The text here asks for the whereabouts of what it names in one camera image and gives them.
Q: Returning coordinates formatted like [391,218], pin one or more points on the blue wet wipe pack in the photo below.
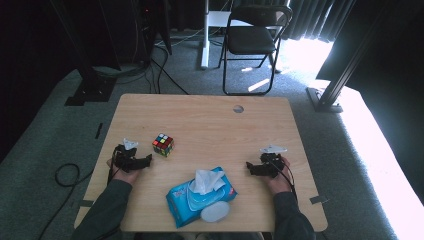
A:
[186,203]

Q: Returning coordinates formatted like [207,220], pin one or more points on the white wet wipe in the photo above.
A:
[206,181]

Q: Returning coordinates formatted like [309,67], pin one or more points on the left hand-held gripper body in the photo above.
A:
[126,160]

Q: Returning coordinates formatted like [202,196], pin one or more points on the black folding chair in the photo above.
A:
[250,40]

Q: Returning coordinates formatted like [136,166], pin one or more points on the grey tape piece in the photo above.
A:
[86,203]
[318,199]

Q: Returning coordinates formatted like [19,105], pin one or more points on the black slanted metal stand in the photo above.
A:
[328,96]

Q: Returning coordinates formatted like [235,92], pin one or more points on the dark pleated curtain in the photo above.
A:
[310,20]

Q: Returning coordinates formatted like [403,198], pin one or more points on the black tape strip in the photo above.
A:
[99,130]

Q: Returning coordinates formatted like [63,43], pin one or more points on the person's left hand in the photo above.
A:
[125,176]

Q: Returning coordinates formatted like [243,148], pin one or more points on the dark equipment cabinet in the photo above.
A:
[150,30]

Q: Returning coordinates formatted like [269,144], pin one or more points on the colourful puzzle cube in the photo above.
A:
[163,145]

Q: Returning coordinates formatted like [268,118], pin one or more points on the black metal stand with base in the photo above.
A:
[90,83]

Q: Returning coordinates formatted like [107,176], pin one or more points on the person's right hand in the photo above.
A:
[279,185]

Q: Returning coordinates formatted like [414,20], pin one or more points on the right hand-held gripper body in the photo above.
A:
[272,165]

